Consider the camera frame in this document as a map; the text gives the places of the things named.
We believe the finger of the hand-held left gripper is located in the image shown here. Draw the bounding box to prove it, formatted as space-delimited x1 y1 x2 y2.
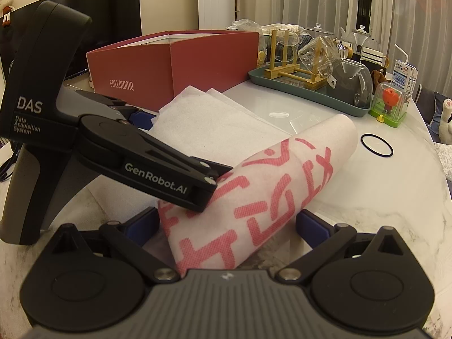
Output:
76 114 234 213
76 90 158 130

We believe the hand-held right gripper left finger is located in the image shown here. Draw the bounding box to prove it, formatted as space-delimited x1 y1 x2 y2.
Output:
53 207 180 285

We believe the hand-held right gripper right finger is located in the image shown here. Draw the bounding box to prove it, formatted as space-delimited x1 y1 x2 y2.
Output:
276 209 403 285

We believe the white shopping bag red print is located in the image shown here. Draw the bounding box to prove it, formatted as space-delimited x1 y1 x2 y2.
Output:
148 85 359 276

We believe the black rubber band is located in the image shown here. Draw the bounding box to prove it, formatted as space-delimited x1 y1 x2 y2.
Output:
360 133 394 158

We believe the clear plastic bag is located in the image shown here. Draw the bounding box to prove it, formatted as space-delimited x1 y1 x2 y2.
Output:
226 18 264 33

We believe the red cardboard box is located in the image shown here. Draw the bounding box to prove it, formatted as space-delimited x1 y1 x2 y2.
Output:
86 31 260 113

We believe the rabbit plush toy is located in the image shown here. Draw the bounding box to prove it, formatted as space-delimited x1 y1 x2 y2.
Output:
0 0 17 27

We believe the black television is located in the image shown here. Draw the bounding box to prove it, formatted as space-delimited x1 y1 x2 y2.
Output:
0 0 142 82

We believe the green tray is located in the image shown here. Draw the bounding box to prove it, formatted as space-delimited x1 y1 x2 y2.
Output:
248 64 372 118

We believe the orange toy in clear case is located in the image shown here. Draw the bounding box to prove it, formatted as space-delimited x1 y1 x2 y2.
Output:
369 82 407 128

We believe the wooden cup rack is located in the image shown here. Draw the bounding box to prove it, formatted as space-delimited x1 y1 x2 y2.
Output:
264 28 333 90

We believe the grey patterned cloth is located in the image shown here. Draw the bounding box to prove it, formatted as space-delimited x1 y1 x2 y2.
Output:
437 142 452 181

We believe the large glass pitcher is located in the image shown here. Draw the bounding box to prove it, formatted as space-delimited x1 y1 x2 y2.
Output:
327 58 373 108

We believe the clear glass cup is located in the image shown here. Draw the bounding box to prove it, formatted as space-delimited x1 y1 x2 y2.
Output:
298 37 345 79
275 31 301 65

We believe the white plush toy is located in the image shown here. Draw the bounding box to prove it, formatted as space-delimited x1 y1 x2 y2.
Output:
436 99 452 142

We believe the white drink carton with straw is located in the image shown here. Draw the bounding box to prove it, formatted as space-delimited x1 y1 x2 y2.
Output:
391 44 419 104

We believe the striped ceramic cup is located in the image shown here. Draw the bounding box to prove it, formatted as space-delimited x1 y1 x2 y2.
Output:
360 47 386 65

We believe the glass teapot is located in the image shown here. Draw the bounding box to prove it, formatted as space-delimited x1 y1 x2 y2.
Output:
348 25 381 52
305 23 334 40

